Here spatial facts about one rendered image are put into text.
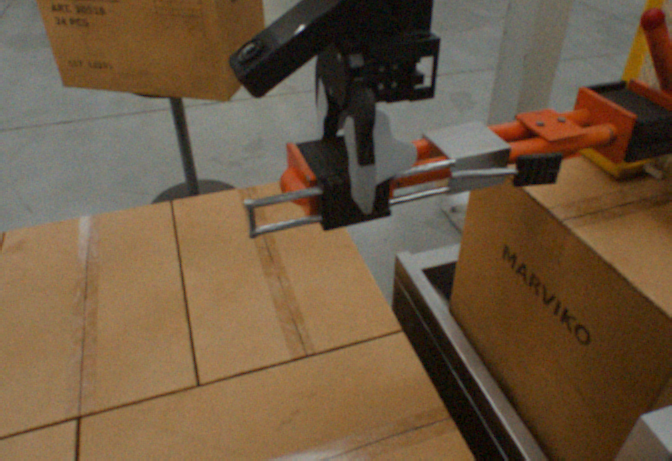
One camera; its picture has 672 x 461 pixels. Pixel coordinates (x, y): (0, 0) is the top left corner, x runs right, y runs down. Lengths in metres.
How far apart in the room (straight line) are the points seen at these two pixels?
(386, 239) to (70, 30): 1.32
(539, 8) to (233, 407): 1.41
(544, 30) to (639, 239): 1.20
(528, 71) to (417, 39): 1.45
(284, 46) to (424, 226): 1.85
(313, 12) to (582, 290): 0.49
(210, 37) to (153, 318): 0.89
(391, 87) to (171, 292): 0.85
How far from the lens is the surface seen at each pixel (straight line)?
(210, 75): 1.76
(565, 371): 0.83
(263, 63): 0.42
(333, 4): 0.42
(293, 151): 0.51
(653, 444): 0.49
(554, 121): 0.63
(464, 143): 0.55
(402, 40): 0.44
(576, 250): 0.72
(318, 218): 0.48
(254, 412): 0.98
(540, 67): 1.91
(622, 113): 0.65
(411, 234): 2.18
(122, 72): 1.92
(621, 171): 0.84
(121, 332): 1.16
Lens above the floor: 1.36
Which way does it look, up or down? 36 degrees down
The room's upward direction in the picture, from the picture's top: straight up
